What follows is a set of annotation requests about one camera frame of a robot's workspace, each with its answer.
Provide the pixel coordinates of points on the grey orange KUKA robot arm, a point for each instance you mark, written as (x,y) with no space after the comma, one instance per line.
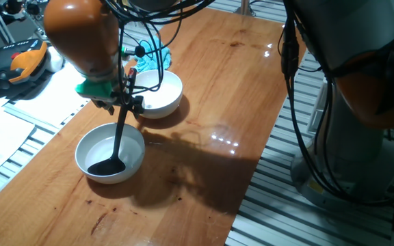
(80,34)

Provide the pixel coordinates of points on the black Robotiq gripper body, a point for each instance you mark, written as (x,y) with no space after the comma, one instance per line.
(115,100)

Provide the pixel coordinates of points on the white computer mouse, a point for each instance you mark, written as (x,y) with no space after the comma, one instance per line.
(53,61)

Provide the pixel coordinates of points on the teal terry cloth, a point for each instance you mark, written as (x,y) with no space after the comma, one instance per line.
(149,63)

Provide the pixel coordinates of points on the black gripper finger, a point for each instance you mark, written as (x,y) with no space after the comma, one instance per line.
(109,108)
(138,106)

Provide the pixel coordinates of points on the orange black teach pendant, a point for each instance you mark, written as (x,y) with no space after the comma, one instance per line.
(29,61)

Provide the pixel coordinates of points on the black ladle with red accents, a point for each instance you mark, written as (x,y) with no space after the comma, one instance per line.
(118,136)

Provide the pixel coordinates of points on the aluminium frame post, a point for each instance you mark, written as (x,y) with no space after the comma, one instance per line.
(245,7)

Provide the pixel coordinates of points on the white ceramic bowl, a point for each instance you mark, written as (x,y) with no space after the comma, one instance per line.
(98,150)
(166,99)

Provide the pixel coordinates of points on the glossy wooden board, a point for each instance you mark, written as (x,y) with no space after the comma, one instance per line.
(217,85)

